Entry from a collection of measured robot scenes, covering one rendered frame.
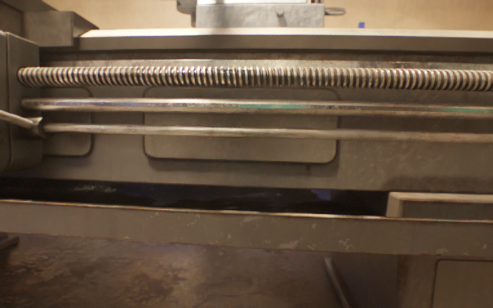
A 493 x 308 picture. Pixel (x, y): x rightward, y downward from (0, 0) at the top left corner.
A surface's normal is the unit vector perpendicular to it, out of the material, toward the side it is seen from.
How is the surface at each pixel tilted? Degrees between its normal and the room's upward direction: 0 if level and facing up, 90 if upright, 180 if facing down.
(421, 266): 90
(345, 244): 90
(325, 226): 90
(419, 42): 90
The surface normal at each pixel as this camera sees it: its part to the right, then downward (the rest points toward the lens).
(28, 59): 1.00, 0.03
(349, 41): -0.07, 0.08
